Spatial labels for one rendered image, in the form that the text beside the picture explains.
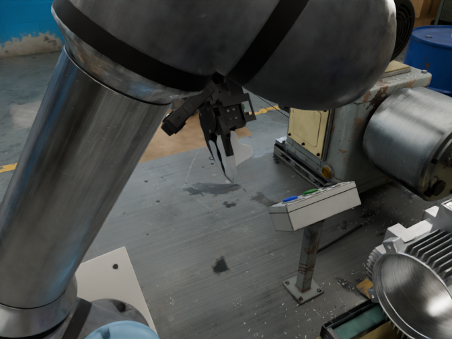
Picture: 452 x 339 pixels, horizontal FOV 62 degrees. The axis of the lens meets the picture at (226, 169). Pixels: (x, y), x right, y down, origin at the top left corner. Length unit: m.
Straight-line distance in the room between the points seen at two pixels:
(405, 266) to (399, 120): 0.38
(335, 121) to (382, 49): 0.85
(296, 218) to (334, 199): 0.09
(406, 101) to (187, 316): 0.73
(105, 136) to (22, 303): 0.19
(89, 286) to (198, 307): 0.31
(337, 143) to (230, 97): 0.51
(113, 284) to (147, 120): 0.43
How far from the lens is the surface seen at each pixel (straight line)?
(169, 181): 1.27
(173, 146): 2.76
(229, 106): 0.69
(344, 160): 1.13
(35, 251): 0.35
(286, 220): 0.72
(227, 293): 0.92
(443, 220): 0.71
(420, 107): 1.02
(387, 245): 0.69
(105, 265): 0.67
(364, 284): 0.99
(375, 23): 0.25
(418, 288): 0.82
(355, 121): 1.07
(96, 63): 0.25
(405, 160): 0.99
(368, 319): 0.78
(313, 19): 0.23
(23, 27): 5.86
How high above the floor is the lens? 1.53
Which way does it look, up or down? 34 degrees down
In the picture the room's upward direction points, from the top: straight up
